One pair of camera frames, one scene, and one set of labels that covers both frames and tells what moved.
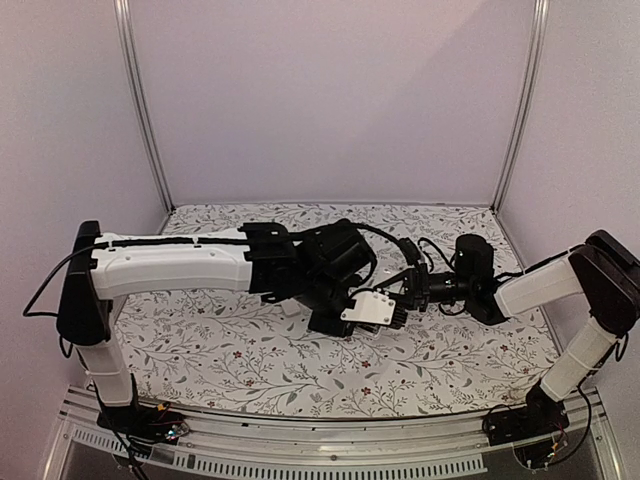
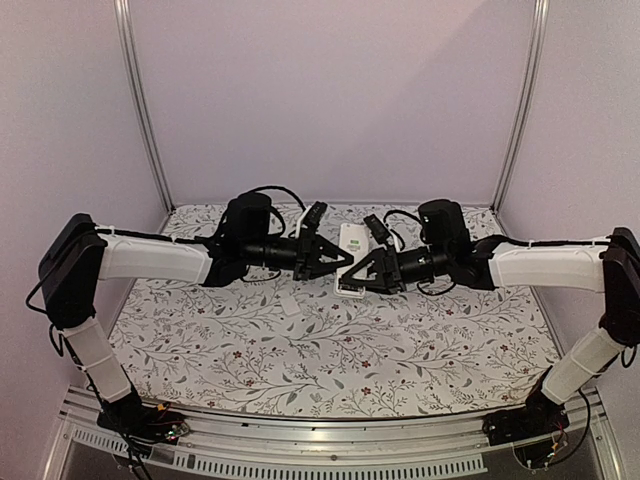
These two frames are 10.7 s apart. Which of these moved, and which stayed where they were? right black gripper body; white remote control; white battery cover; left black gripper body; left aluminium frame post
Moved: white remote control; right black gripper body; left black gripper body
Stayed: left aluminium frame post; white battery cover
